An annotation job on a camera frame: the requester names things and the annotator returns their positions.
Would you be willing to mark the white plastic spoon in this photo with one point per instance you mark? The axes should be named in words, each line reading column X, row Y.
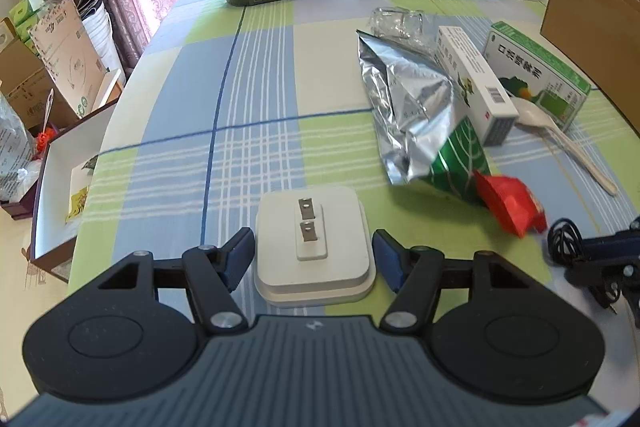
column 532, row 116

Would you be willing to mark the pink printed cardboard box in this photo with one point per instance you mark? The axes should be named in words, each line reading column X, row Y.
column 70, row 58

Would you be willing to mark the clear plastic bag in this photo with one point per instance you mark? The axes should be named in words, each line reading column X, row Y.
column 19, row 170

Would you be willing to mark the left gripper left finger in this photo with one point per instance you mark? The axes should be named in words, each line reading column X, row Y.
column 212, row 274

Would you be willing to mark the white power adapter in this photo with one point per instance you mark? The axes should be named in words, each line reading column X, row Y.
column 313, row 248

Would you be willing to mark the open white gift box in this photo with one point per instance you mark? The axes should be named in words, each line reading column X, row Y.
column 62, row 171

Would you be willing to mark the green medicine box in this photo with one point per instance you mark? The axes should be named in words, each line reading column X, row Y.
column 528, row 70

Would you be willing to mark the brown cardboard box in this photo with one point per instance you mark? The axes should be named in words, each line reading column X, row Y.
column 602, row 37

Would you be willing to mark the red snack packet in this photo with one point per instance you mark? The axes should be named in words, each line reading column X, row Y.
column 512, row 203

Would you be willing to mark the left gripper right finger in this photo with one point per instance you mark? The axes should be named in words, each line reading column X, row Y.
column 413, row 274

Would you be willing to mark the white medicine box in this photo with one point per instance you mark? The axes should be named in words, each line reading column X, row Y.
column 479, row 92

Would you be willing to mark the checkered tablecloth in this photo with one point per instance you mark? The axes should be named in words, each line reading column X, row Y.
column 227, row 104

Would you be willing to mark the silver green foil bag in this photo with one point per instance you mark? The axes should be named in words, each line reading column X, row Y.
column 424, row 135

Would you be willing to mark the clear bag with wire hooks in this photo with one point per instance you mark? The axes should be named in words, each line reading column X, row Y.
column 400, row 24

